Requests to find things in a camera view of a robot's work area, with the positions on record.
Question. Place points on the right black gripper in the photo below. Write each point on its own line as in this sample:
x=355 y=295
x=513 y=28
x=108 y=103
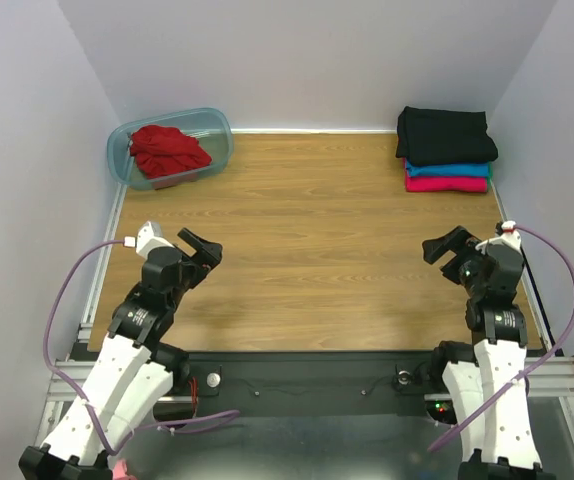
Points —
x=455 y=256

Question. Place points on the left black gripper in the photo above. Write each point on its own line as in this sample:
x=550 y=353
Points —
x=210 y=256

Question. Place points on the red t-shirt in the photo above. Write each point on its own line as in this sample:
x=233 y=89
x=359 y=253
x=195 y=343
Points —
x=161 y=151

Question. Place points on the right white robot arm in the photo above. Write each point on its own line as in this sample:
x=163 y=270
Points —
x=485 y=378

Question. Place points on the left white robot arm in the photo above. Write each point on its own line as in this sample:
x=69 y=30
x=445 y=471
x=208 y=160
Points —
x=133 y=370

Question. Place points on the folded pink t-shirt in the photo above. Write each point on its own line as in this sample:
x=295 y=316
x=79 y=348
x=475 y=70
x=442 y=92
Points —
x=438 y=184

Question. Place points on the folded green t-shirt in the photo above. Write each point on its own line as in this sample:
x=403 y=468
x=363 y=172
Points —
x=489 y=175

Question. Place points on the folded blue t-shirt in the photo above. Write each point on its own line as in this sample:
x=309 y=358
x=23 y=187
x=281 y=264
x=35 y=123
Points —
x=447 y=170

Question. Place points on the folded black t-shirt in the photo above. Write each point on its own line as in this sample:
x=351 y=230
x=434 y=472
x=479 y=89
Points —
x=430 y=137

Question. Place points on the blue translucent plastic bin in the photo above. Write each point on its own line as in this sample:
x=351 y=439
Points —
x=209 y=126

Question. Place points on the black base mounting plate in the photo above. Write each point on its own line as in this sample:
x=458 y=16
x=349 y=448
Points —
x=280 y=384

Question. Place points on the pink object at bottom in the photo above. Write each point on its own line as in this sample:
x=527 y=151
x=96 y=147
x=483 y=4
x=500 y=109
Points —
x=120 y=471

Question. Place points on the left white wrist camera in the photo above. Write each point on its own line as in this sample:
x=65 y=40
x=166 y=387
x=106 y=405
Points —
x=148 y=238

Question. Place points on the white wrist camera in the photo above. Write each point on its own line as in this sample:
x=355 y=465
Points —
x=148 y=238
x=507 y=235

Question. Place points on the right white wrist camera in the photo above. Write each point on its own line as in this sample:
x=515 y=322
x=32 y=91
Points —
x=507 y=235

